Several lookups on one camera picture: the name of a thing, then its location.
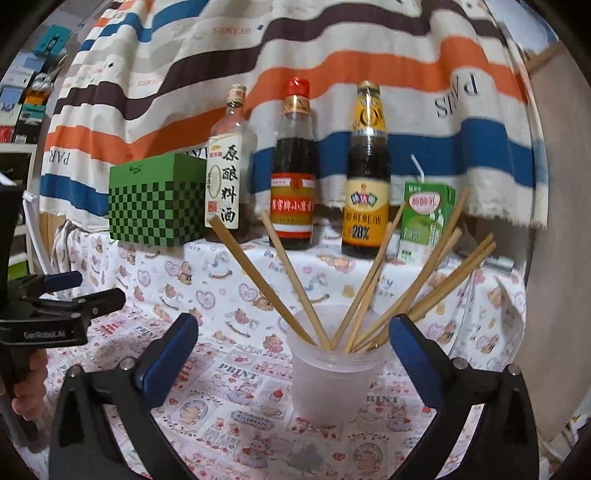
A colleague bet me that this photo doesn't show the wooden chopstick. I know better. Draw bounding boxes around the wooden chopstick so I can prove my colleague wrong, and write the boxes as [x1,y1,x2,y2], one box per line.
[332,203,406,348]
[363,187,469,351]
[341,221,395,355]
[352,227,462,353]
[209,216,315,345]
[407,235,496,322]
[353,234,496,352]
[260,211,332,351]

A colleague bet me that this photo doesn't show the green checkered box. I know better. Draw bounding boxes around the green checkered box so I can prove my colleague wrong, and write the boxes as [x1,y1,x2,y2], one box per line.
[108,153,206,247]

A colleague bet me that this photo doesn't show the yellow-label oyster sauce bottle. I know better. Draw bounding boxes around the yellow-label oyster sauce bottle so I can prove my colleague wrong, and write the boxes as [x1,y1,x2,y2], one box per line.
[342,80,391,259]

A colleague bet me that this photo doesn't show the striped Hermes Paris cloth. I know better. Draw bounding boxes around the striped Hermes Paris cloth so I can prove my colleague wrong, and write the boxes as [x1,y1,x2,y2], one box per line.
[40,1,549,232]

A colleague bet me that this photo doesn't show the green milk drink carton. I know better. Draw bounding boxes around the green milk drink carton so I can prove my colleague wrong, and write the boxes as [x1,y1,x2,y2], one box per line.
[398,154,456,264]

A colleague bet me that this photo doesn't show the person's left hand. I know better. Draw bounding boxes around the person's left hand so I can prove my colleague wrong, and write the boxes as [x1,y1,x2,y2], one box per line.
[12,350,48,421]

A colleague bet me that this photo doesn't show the translucent plastic cup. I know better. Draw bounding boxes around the translucent plastic cup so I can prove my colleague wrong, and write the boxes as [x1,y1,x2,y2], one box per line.
[287,310,394,427]

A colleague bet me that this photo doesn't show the red-capped dark sauce bottle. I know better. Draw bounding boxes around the red-capped dark sauce bottle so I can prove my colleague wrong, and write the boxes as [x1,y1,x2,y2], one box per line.
[270,77,318,250]

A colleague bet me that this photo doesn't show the brown wooden shelf board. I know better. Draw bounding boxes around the brown wooden shelf board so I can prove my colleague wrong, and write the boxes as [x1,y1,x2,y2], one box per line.
[516,50,590,440]

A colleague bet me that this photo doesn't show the baby bear print tablecloth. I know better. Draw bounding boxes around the baby bear print tablecloth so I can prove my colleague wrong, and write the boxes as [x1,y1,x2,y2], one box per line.
[38,223,526,479]

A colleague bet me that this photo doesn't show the clear cooking wine bottle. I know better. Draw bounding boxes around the clear cooking wine bottle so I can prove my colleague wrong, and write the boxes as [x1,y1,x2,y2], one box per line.
[204,84,257,242]

